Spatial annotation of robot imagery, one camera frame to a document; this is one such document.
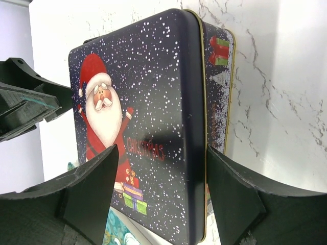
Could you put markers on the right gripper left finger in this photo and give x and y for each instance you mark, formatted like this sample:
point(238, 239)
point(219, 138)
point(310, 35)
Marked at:
point(69, 209)

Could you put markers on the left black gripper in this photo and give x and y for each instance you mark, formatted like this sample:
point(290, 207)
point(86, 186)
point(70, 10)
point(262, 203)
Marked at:
point(33, 100)

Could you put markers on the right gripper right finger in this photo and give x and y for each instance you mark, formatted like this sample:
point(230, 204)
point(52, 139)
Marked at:
point(250, 208)

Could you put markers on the gold tin lid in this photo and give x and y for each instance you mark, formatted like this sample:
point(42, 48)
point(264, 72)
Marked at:
point(141, 88)

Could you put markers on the square cookie tin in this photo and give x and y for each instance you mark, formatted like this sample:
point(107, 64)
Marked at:
point(217, 49)

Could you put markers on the teal floral tray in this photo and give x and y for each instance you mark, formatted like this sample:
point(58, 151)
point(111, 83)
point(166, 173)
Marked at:
point(122, 230)

